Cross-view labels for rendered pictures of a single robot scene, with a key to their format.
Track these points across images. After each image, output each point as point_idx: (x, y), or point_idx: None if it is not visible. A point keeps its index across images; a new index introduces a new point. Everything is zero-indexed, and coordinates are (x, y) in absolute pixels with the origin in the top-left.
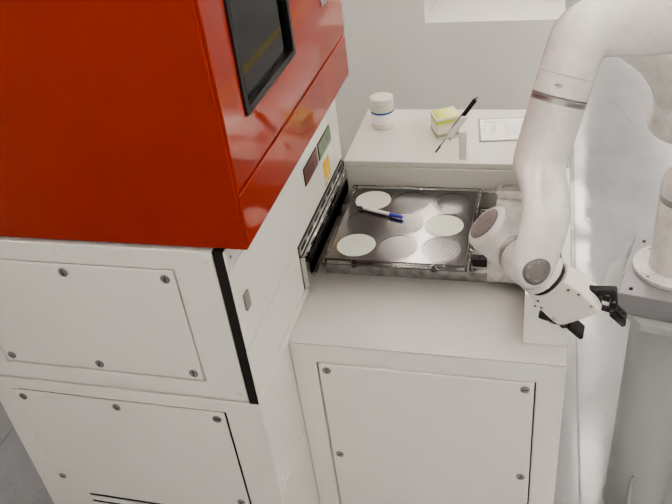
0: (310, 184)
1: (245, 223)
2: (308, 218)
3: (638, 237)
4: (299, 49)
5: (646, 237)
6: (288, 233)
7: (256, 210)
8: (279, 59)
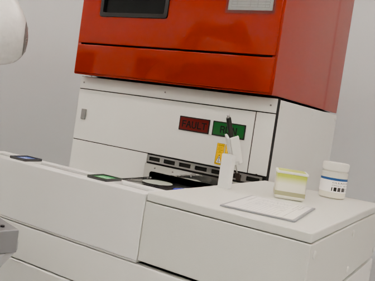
0: (187, 135)
1: (76, 58)
2: (172, 153)
3: (13, 228)
4: (175, 19)
5: (6, 230)
6: (140, 131)
7: (86, 62)
8: (151, 13)
